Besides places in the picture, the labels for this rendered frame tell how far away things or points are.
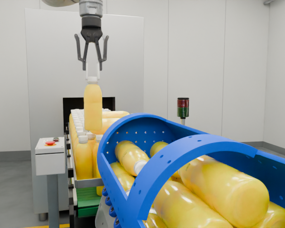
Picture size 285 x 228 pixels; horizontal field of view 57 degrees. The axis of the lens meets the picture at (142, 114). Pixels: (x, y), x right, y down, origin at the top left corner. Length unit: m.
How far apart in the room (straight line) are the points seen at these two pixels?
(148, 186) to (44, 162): 0.66
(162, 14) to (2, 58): 2.96
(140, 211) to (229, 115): 5.31
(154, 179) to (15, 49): 4.88
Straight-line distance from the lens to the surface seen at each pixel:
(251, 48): 5.90
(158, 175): 0.40
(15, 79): 5.17
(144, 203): 0.41
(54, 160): 1.02
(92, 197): 1.06
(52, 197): 1.15
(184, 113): 1.37
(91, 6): 1.06
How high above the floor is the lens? 1.32
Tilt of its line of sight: 6 degrees down
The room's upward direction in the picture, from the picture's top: straight up
